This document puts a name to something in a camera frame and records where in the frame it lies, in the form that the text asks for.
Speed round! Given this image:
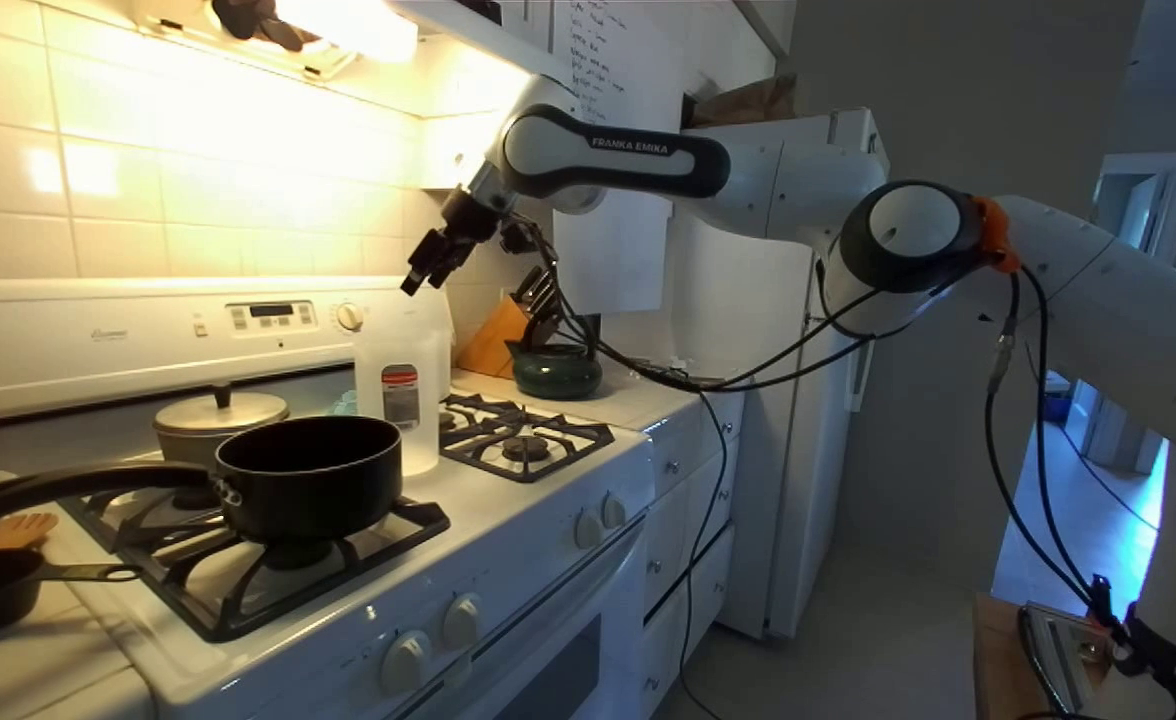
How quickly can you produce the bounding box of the black cast iron stove grate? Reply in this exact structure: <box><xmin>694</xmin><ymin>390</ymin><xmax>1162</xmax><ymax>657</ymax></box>
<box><xmin>58</xmin><ymin>477</ymin><xmax>458</xmax><ymax>649</ymax></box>
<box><xmin>436</xmin><ymin>390</ymin><xmax>615</xmax><ymax>490</ymax></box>

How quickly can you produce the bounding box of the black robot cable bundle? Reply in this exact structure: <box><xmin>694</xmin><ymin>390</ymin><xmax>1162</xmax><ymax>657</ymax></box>
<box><xmin>527</xmin><ymin>247</ymin><xmax>1158</xmax><ymax>660</ymax></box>

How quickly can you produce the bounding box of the black power cable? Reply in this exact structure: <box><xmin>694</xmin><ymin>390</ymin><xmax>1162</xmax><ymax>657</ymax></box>
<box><xmin>674</xmin><ymin>378</ymin><xmax>741</xmax><ymax>720</ymax></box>

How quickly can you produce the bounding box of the translucent plastic jar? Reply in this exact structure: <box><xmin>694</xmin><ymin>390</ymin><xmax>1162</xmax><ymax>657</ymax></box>
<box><xmin>354</xmin><ymin>283</ymin><xmax>458</xmax><ymax>482</ymax></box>

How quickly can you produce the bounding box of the white range hood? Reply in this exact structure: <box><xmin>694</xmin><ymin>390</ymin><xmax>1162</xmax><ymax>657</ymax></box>
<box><xmin>80</xmin><ymin>0</ymin><xmax>571</xmax><ymax>123</ymax></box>

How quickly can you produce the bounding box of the knife block with black handles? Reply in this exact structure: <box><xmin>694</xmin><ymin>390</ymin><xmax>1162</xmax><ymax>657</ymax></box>
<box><xmin>458</xmin><ymin>259</ymin><xmax>571</xmax><ymax>384</ymax></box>

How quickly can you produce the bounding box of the small dark brown object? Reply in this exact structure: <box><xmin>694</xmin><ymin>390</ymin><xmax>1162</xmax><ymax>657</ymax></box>
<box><xmin>210</xmin><ymin>0</ymin><xmax>311</xmax><ymax>56</ymax></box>

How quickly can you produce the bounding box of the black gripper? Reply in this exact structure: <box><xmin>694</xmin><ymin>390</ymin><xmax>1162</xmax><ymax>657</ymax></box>
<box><xmin>398</xmin><ymin>185</ymin><xmax>509</xmax><ymax>302</ymax></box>

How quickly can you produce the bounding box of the white drawer cabinet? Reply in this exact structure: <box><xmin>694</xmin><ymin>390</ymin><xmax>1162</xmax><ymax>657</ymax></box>
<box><xmin>632</xmin><ymin>394</ymin><xmax>747</xmax><ymax>720</ymax></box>

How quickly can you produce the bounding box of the white upper cabinet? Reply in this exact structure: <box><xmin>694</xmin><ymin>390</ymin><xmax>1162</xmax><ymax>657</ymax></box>
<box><xmin>413</xmin><ymin>0</ymin><xmax>799</xmax><ymax>319</ymax></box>

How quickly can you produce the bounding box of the handwritten paper list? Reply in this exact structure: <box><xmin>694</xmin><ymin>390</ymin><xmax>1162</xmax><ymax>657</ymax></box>
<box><xmin>557</xmin><ymin>0</ymin><xmax>694</xmax><ymax>113</ymax></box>

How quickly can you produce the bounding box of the white refrigerator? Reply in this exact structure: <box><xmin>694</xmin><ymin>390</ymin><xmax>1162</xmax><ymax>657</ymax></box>
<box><xmin>674</xmin><ymin>107</ymin><xmax>891</xmax><ymax>646</ymax></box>

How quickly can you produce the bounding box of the brown cardboard box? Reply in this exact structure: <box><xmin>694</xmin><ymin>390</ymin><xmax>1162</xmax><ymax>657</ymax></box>
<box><xmin>675</xmin><ymin>74</ymin><xmax>803</xmax><ymax>132</ymax></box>

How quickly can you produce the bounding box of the white gas stove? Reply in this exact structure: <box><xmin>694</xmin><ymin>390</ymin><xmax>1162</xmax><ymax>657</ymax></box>
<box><xmin>0</xmin><ymin>274</ymin><xmax>661</xmax><ymax>720</ymax></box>

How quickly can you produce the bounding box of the black saucepan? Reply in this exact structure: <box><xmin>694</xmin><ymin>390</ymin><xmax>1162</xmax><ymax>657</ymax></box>
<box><xmin>0</xmin><ymin>413</ymin><xmax>408</xmax><ymax>548</ymax></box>

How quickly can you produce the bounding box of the wooden spatula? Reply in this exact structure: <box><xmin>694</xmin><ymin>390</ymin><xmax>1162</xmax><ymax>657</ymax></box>
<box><xmin>0</xmin><ymin>510</ymin><xmax>66</xmax><ymax>561</ymax></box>

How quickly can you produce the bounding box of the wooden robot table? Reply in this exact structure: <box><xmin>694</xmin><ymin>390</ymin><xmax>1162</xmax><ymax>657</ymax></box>
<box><xmin>971</xmin><ymin>598</ymin><xmax>1099</xmax><ymax>720</ymax></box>

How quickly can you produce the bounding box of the small pot with steel lid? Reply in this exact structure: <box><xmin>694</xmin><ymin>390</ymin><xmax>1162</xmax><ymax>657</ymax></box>
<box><xmin>149</xmin><ymin>384</ymin><xmax>294</xmax><ymax>472</ymax></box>

